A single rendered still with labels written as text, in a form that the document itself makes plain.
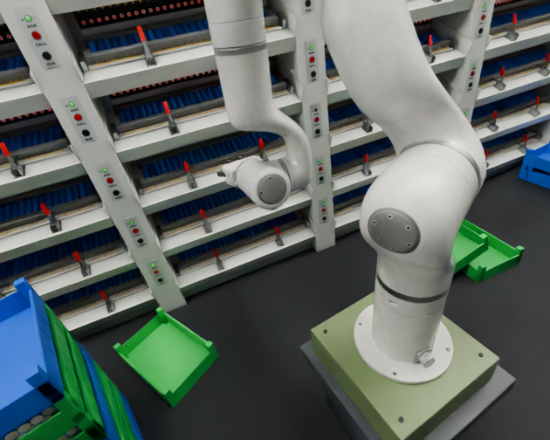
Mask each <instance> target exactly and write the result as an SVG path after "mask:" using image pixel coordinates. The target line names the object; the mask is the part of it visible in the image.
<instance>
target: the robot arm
mask: <svg viewBox="0 0 550 440"><path fill-rule="evenodd" d="M203 1H204V6H205V10H206V15H207V19H208V24H209V28H210V36H211V41H212V45H213V50H214V53H215V58H216V62H217V70H218V74H219V78H220V82H221V87H222V91H223V98H224V103H225V107H226V111H227V114H228V118H229V121H230V124H231V125H232V126H233V127H234V128H235V129H238V130H242V131H257V132H269V133H274V134H278V135H280V136H282V137H283V139H284V140H285V144H286V149H287V153H286V156H285V157H283V158H280V159H277V160H273V161H267V162H264V161H263V159H262V158H259V157H258V156H251V157H248V158H243V157H242V156H239V157H238V160H239V161H236V162H231V161H230V160H226V161H227V164H225V165H223V167H222V169H223V170H220V171H218V172H217V176H219V177H225V181H226V182H227V183H228V184H229V185H231V186H233V187H236V188H240V189H241V190H242V191H243V192H244V193H245V194H246V195H247V196H248V197H249V198H250V199H251V200H252V201H253V202H254V203H255V204H256V205H258V206H259V207H261V208H263V209H267V210H272V209H276V208H277V207H279V206H281V205H282V204H283V203H284V202H285V201H286V200H287V198H288V197H289V195H290V192H291V191H294V190H297V189H302V188H304V187H305V186H307V185H308V184H309V183H310V182H311V180H312V176H313V165H312V154H311V148H310V143H309V140H308V138H307V136H306V133H305V132H304V131H303V129H302V128H301V127H300V126H299V125H298V124H297V123H296V122H295V121H294V120H292V119H291V118H290V117H288V116H287V115H285V114H284V113H282V112H281V111H280V110H278V109H277V108H276V106H275V105H274V103H273V99H272V85H271V76H270V68H269V59H268V51H267V43H266V35H265V21H264V12H263V4H262V0H203ZM320 23H321V29H322V33H323V36H324V39H325V41H326V44H327V48H328V50H329V52H330V54H331V57H332V59H333V62H334V64H335V66H336V68H337V71H338V73H339V75H340V77H341V79H342V82H343V84H344V86H345V88H346V89H347V91H348V93H349V95H350V96H351V98H352V99H353V101H354V103H355V104H356V106H357V107H359V109H360V110H361V111H362V112H363V113H364V114H365V115H366V116H367V117H368V118H369V119H370V120H372V121H373V122H374V123H376V124H377V125H378V126H379V127H380V128H381V129H382V130H383V131H384V132H385V134H386V135H387V136H388V138H389V139H390V140H391V142H392V144H393V146H394V148H395V153H396V159H395V160H394V161H393V162H392V163H391V164H390V165H389V166H388V167H387V168H386V169H385V170H384V171H383V172H382V173H381V174H380V175H379V176H378V177H377V178H376V179H375V181H374V182H373V183H372V185H371V186H370V188H369V189H368V192H367V194H366V195H365V197H364V200H363V203H362V206H361V213H360V229H361V234H362V236H363V238H364V239H365V241H366V242H367V243H368V244H369V245H370V246H372V247H373V248H374V249H375V251H376V252H377V255H378V256H377V265H376V275H375V296H374V304H373V305H371V306H369V307H367V308H366V309H365V310H363V311H362V313H361V314H360V315H359V317H358V319H357V320H356V323H355V326H354V342H355V345H356V347H357V350H358V352H359V354H360V355H361V357H362V359H363V360H364V361H365V362H366V363H367V364H368V365H369V366H370V367H371V368H372V369H373V370H374V371H375V372H377V373H378V374H380V375H382V376H384V377H386V378H388V379H390V380H392V381H395V382H400V383H405V384H423V383H427V382H432V381H434V380H435V379H437V378H439V377H440V376H442V375H443V374H444V373H445V372H446V370H447V369H448V367H449V365H450V363H451V359H452V356H453V344H452V339H451V337H450V334H449V332H448V330H447V329H446V327H445V325H444V324H443V323H442V322H441V318H442V316H443V310H444V307H445V303H446V299H447V296H448V293H449V290H450V284H451V281H452V278H453V274H454V271H455V266H456V262H455V258H454V256H453V253H452V249H453V245H454V242H455V239H456V236H457V233H458V230H459V228H460V226H461V223H462V222H463V220H464V217H465V216H466V214H467V212H468V210H469V209H470V207H471V205H472V203H473V202H474V200H475V198H476V196H477V194H478V192H479V191H480V189H481V187H482V185H483V183H484V180H485V175H486V159H485V152H484V149H483V147H482V144H481V142H480V140H479V138H478V136H477V134H476V133H475V131H474V129H473V128H472V126H471V124H470V122H469V121H468V120H467V119H466V117H465V116H464V114H463V113H462V111H461V110H460V108H459V107H458V106H457V104H456V103H455V101H454V100H453V99H452V98H451V96H450V95H449V94H448V93H447V91H446V90H445V89H444V87H443V86H442V84H441V83H440V81H439V80H438V78H437V76H436V75H435V73H434V72H433V71H432V69H431V67H430V65H429V63H428V60H427V59H426V57H425V55H424V52H423V48H422V47H421V44H420V42H419V39H418V36H417V34H416V29H415V26H414V24H413V22H412V19H411V16H410V14H409V9H408V6H407V4H406V1H405V0H322V4H321V10H320Z"/></svg>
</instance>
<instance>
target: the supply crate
mask: <svg viewBox="0 0 550 440"><path fill-rule="evenodd" d="M14 286H15V287H16V289H17V291H16V292H14V293H12V294H10V295H8V296H6V297H4V298H2V299H0V439H2V438H3V437H5V436H7V435H8V434H10V433H11V432H12V431H13V430H15V429H17V428H18V427H20V426H21V425H23V424H25V423H27V422H28V421H30V420H31V419H32V418H33V417H35V416H37V415H38V414H40V413H41V412H43V411H44V410H46V409H48V408H49V407H51V406H52V405H53V404H54V403H56V402H58V401H59V400H61V399H62V398H64V397H65V393H64V390H63V385H62V381H61V377H60V373H59V369H58V362H57V358H56V354H55V350H54V346H53V342H52V335H51V331H50V327H49V323H48V319H47V315H46V310H45V303H44V301H43V300H42V299H41V297H40V296H39V295H38V294H37V292H36V291H35V290H34V289H33V288H32V287H31V285H30V284H29V283H28V282H27V281H26V279H25V278H24V277H22V278H20V279H18V280H16V281H14Z"/></svg>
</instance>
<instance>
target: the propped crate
mask: <svg viewBox="0 0 550 440"><path fill-rule="evenodd" d="M487 250H488V236H487V235H485V234H484V233H483V234H481V235H479V234H477V233H476V232H474V231H473V230H470V229H469V228H467V227H465V226H464V225H462V224H461V226H460V228H459V230H458V233H457V236H456V239H455V242H454V245H453V249H452V253H453V256H454V258H455V262H456V266H455V271H454V274H455V273H456V272H458V271H459V270H461V269H462V268H463V267H465V266H466V265H468V264H469V263H470V262H471V261H473V260H474V259H475V258H477V257H478V256H480V255H481V254H483V253H484V252H485V251H487Z"/></svg>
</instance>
